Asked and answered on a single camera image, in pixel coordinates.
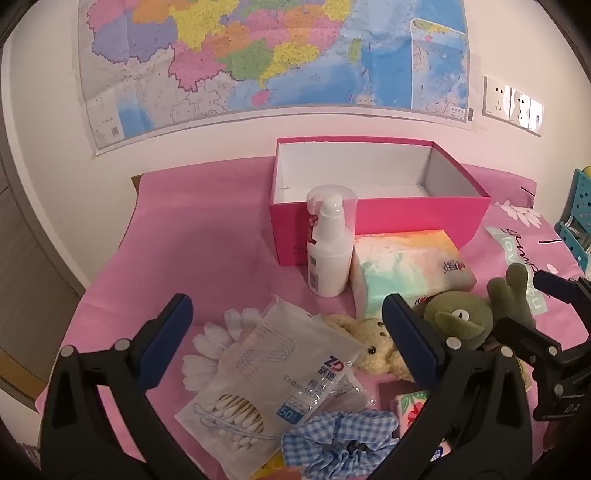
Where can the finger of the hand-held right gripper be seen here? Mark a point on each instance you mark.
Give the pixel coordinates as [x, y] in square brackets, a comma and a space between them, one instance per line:
[517, 334]
[547, 279]

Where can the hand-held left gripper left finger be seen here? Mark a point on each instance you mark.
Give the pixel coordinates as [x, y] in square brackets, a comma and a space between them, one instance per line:
[171, 332]

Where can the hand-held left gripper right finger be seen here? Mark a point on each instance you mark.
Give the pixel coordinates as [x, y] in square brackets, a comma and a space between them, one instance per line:
[411, 341]

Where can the beige teddy bear plush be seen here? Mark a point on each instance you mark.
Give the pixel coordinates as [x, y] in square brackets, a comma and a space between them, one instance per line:
[369, 341]

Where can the green plush toy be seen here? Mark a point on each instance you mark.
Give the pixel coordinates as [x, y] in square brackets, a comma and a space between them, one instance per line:
[457, 318]

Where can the floral pocket tissue pack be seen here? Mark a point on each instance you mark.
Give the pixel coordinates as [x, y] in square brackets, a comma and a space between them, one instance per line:
[408, 406]

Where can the cotton swab pack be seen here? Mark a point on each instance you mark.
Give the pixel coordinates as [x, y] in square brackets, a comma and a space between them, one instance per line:
[258, 369]

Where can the blue gingham scrunchie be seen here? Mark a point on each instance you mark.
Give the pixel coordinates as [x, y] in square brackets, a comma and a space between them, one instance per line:
[332, 434]

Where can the pink cardboard box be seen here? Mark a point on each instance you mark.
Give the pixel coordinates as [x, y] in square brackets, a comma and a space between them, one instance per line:
[392, 217]

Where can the pastel tissue pack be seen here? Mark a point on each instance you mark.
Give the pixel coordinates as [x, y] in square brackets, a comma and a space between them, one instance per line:
[401, 267]

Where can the blue plastic basket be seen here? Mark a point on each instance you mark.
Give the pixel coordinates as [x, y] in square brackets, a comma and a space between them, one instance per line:
[579, 203]

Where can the pink flower-print tablecloth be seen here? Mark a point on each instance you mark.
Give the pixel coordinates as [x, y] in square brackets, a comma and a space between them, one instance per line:
[184, 240]

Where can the white pump bottle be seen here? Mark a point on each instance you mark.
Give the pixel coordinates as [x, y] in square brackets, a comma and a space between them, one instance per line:
[328, 258]

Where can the grey door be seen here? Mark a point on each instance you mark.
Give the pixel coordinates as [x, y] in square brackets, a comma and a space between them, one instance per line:
[27, 286]

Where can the white wall socket panel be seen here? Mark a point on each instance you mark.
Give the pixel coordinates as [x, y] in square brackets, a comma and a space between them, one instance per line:
[537, 117]
[496, 99]
[521, 107]

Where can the colourful wall map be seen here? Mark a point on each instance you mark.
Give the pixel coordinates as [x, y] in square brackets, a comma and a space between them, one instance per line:
[277, 55]

